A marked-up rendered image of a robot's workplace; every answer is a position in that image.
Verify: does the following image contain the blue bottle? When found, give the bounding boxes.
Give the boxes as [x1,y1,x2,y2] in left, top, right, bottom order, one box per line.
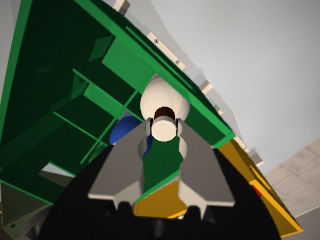
[110,111,153,157]

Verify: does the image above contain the white bottle with grey label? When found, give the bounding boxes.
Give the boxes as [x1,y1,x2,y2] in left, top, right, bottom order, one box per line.
[140,74,190,141]

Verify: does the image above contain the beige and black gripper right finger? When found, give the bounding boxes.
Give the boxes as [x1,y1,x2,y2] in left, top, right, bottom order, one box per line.
[176,118,282,240]

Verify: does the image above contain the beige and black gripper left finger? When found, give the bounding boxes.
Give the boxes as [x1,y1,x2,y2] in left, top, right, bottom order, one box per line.
[36,117,153,240]

